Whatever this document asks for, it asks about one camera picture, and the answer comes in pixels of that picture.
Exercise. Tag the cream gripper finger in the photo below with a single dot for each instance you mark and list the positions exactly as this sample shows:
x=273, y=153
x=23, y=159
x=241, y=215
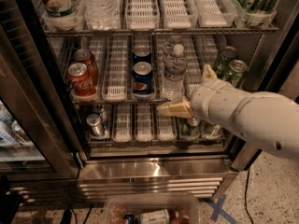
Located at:
x=208, y=73
x=179, y=108

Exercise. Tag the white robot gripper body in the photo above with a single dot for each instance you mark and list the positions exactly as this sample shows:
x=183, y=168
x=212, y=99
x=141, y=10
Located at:
x=202, y=99

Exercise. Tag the clear water bottle front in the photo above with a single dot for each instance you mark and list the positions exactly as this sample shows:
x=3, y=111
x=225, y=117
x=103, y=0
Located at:
x=175, y=64

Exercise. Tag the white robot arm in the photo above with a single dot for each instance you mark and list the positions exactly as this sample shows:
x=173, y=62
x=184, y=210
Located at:
x=268, y=120

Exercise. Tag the clear water bottle rear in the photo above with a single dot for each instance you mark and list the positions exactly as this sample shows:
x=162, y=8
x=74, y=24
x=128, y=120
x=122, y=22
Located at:
x=170, y=42

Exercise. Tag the stainless steel fridge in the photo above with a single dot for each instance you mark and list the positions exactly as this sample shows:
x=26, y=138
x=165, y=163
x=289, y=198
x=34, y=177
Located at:
x=142, y=153

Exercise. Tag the large clear water bottle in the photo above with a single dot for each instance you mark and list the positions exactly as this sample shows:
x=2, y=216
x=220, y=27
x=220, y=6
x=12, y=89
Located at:
x=101, y=14

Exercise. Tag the glass fridge door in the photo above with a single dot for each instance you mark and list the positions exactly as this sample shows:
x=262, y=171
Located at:
x=33, y=91

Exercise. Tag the large green label soda bottle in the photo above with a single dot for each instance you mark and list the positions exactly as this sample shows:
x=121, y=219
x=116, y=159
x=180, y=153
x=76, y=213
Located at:
x=59, y=0

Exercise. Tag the green can bottom front left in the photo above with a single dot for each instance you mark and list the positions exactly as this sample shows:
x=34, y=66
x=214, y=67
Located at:
x=190, y=127

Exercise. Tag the green soda can rear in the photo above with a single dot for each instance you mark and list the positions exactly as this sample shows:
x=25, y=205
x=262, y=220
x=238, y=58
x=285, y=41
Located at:
x=224, y=56

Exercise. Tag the green soda can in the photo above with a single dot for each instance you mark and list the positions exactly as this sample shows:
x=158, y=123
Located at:
x=224, y=56
x=235, y=71

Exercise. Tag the green soda can front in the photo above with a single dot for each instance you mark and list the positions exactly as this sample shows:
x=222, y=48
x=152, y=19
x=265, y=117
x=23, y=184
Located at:
x=235, y=71

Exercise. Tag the green can bottom front right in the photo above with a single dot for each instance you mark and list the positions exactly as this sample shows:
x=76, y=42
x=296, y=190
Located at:
x=212, y=129

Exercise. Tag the blue pepsi can front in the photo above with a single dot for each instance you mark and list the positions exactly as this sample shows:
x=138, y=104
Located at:
x=142, y=74

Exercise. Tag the blue pepsi can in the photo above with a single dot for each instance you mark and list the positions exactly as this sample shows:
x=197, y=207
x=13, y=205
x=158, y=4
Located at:
x=142, y=74
x=141, y=54

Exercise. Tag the blue pepsi can rear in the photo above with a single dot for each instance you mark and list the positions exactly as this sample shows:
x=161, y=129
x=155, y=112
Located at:
x=141, y=54

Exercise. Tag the blue silver can behind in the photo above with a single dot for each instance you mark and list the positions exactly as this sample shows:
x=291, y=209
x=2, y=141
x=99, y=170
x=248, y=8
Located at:
x=102, y=112

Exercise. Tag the silver can bottom left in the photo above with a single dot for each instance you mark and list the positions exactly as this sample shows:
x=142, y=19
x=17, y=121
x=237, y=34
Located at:
x=95, y=123

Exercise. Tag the red cola can front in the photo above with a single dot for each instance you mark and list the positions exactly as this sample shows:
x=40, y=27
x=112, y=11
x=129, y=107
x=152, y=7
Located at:
x=81, y=80

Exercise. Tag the red cola can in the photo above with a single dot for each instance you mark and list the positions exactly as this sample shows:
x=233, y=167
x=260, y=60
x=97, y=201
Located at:
x=87, y=57
x=81, y=80

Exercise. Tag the blue tape cross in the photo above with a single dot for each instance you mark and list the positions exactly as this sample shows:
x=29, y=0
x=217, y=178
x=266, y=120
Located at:
x=218, y=211

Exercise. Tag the white can in bin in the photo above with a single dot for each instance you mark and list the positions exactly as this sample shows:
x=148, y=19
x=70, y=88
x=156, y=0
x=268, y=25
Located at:
x=155, y=217

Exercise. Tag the clear plastic bin on floor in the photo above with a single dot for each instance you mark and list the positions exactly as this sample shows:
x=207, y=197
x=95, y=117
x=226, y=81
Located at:
x=179, y=205

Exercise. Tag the red cola can rear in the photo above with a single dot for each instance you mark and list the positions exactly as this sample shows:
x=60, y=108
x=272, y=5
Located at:
x=87, y=57

